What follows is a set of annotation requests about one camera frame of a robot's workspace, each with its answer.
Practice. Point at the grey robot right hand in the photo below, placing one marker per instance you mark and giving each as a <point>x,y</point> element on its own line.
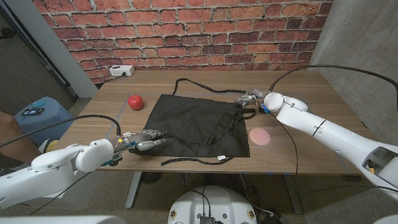
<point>255,97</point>

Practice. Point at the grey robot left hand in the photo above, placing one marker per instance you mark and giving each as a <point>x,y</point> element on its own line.
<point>146,138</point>

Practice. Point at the black apron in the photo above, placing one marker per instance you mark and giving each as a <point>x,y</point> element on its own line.
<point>192,124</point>

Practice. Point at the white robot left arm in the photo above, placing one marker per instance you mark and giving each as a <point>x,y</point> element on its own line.
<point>53,174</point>

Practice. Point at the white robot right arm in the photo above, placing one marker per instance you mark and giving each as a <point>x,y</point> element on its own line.
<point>326,130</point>

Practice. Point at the red ball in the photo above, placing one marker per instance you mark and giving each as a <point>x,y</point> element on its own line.
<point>135,102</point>

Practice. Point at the black round floor fan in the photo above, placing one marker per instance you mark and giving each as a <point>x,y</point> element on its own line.
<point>151,177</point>

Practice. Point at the pink round disc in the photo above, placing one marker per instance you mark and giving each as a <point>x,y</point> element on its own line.
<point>260,136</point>

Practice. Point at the grey table leg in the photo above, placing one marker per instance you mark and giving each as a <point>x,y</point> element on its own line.
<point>292,193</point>
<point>133,189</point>

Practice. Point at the white power strip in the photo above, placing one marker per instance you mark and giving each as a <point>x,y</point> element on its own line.
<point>122,70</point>

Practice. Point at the white robot torso base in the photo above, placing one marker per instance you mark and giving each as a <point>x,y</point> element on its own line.
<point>211,205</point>

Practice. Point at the brick print backdrop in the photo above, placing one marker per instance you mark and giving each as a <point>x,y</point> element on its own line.
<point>186,31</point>

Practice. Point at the yellow round object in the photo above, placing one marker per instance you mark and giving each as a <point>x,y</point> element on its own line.
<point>51,145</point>

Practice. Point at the blue stool with phone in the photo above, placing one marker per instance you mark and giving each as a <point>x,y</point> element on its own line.
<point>43,124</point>

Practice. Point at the black device with screen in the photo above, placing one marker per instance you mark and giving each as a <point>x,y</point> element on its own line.
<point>32,111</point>

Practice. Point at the white robot body rim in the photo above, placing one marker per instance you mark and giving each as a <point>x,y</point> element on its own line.
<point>62,221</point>

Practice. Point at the person's bare leg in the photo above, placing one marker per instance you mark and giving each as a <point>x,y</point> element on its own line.
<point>15,140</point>

